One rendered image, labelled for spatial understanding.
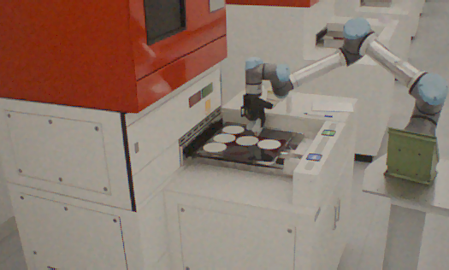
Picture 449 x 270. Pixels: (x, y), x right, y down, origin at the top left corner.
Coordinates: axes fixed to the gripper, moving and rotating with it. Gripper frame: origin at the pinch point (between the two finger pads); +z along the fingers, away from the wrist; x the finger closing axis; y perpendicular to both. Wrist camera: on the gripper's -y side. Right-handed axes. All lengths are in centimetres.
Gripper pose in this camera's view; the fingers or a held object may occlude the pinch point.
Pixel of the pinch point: (257, 132)
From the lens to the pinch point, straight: 238.0
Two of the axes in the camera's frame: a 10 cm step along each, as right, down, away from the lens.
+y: -7.5, 2.8, -6.0
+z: 0.4, 9.2, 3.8
